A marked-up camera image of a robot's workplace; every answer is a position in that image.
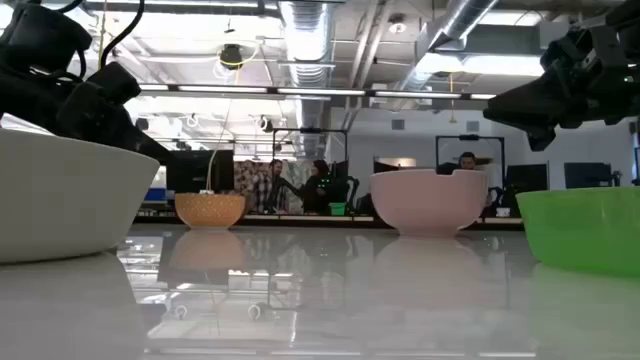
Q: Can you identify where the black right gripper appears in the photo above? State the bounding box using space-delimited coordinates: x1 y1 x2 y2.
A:
483 0 640 152

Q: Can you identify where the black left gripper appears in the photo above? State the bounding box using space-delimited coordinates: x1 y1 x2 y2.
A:
0 2 174 164

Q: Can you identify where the green plastic bowl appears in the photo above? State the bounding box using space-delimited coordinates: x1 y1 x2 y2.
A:
515 186 640 278

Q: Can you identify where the orange patterned bowl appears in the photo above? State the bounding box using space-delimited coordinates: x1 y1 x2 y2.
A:
174 192 247 230

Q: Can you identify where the black monitor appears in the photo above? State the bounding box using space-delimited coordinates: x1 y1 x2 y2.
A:
165 149 235 194
503 163 550 195
563 161 614 190

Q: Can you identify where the person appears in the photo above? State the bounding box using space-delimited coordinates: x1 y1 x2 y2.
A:
298 159 335 215
455 151 495 174
248 158 292 215

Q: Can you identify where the white bowl with green inside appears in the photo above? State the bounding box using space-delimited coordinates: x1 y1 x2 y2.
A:
369 168 489 238

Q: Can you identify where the long ceiling light strip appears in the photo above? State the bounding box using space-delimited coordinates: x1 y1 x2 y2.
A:
138 83 497 101

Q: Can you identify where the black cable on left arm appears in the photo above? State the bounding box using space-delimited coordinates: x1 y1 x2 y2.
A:
98 0 146 71

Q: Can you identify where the black metal rig frame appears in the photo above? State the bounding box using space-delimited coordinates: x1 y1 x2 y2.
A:
435 134 507 176

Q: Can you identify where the white hanging cable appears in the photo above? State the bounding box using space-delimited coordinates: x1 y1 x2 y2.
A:
205 67 239 195

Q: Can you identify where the silver ceiling duct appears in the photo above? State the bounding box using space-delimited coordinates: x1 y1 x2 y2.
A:
399 0 501 94
278 0 335 160

